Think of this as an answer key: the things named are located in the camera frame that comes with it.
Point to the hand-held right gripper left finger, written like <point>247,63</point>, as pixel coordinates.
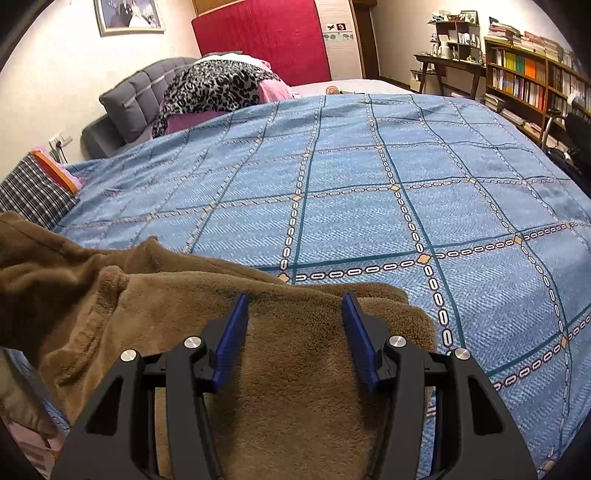
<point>233,337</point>

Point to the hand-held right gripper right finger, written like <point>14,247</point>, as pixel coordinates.
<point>358,341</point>

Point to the brown fleece pants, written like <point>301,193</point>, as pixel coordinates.
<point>286,415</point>

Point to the blue checked blanket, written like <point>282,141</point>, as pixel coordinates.
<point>415,152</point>

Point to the pink package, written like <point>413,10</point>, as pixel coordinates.
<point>27,452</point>

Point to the orange bordered pillow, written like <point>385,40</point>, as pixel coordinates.
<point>60,173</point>

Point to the dark plaid pillow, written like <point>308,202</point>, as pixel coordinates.
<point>32,189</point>

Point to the pink quilt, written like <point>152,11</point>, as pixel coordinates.
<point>272,90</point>

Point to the leopard print cloth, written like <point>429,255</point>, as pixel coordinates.
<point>212,85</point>

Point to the lilac bed sheet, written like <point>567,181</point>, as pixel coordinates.
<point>369,85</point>

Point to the grey tufted headboard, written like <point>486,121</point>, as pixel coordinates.
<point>134,97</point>

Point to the wooden wardrobe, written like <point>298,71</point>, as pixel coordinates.
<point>341,50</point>

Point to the wooden desk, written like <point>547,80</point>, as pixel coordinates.
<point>443,62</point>

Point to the black chair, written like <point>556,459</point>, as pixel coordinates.
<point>579,134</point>

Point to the red upholstered panel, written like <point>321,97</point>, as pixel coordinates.
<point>263,32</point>

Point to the wooden bookshelf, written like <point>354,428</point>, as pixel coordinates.
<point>517,69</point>

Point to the small desktop shelf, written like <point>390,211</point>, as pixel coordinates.
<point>457,32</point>

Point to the stack of books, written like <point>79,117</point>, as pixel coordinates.
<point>531,41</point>

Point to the wall socket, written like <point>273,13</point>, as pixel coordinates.
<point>60,140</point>

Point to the framed wall picture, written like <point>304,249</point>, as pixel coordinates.
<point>129,14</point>

